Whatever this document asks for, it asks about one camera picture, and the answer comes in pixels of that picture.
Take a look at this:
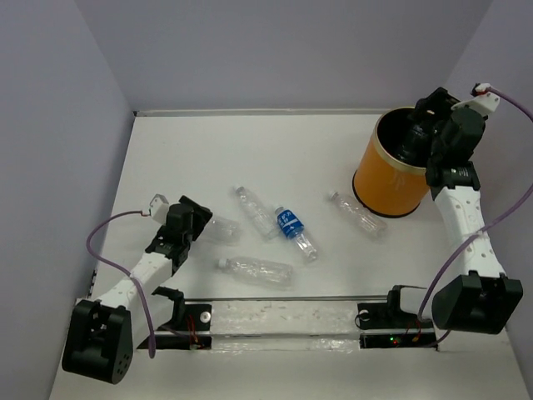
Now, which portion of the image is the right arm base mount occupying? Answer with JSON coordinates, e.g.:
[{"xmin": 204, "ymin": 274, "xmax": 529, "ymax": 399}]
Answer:
[{"xmin": 354, "ymin": 285, "xmax": 439, "ymax": 350}]

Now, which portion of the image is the clear bottle front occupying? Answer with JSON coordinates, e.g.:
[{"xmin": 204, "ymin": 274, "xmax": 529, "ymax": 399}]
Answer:
[{"xmin": 216, "ymin": 257, "xmax": 293, "ymax": 290}]

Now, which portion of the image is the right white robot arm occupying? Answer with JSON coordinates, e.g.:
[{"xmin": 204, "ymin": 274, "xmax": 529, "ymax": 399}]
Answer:
[{"xmin": 383, "ymin": 83, "xmax": 523, "ymax": 334}]

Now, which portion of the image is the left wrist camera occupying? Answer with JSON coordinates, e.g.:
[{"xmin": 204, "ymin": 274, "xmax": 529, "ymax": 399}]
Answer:
[{"xmin": 142, "ymin": 193, "xmax": 170, "ymax": 225}]

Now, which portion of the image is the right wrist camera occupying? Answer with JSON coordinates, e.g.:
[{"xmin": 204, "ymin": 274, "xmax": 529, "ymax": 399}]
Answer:
[{"xmin": 451, "ymin": 83, "xmax": 501, "ymax": 117}]

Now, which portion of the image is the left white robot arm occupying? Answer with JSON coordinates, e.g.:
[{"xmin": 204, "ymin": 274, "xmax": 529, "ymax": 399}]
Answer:
[{"xmin": 61, "ymin": 194, "xmax": 213, "ymax": 384}]

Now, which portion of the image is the blue label bottle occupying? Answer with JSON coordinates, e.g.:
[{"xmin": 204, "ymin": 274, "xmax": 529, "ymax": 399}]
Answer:
[{"xmin": 274, "ymin": 206, "xmax": 318, "ymax": 263}]

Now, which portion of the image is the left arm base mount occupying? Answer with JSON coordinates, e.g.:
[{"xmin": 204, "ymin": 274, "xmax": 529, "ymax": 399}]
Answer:
[{"xmin": 153, "ymin": 287, "xmax": 212, "ymax": 350}]

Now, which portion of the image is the clear bottle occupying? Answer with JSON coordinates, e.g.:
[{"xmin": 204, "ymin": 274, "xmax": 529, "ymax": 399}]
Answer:
[
  {"xmin": 326, "ymin": 191, "xmax": 387, "ymax": 239},
  {"xmin": 216, "ymin": 257, "xmax": 293, "ymax": 290},
  {"xmin": 199, "ymin": 215, "xmax": 242, "ymax": 246},
  {"xmin": 233, "ymin": 186, "xmax": 278, "ymax": 241}
]

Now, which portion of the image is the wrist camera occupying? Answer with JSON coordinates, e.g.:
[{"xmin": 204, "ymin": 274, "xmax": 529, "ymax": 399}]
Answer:
[
  {"xmin": 451, "ymin": 83, "xmax": 501, "ymax": 117},
  {"xmin": 142, "ymin": 193, "xmax": 170, "ymax": 225}
]

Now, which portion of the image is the metal rail front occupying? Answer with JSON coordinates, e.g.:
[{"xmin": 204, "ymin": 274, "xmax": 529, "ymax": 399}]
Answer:
[{"xmin": 185, "ymin": 294, "xmax": 387, "ymax": 303}]

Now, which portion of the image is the orange bin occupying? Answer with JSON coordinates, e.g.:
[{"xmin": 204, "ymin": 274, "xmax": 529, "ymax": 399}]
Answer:
[{"xmin": 352, "ymin": 107, "xmax": 429, "ymax": 218}]

